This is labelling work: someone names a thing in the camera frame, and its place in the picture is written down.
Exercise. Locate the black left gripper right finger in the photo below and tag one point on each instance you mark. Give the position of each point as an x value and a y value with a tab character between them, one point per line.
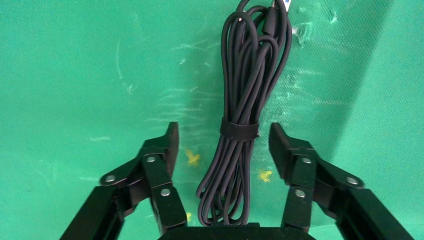
299	175

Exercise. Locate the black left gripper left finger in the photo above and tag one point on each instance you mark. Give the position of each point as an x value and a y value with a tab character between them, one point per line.
159	175

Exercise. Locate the green table mat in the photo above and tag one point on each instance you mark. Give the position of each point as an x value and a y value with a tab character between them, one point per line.
82	82

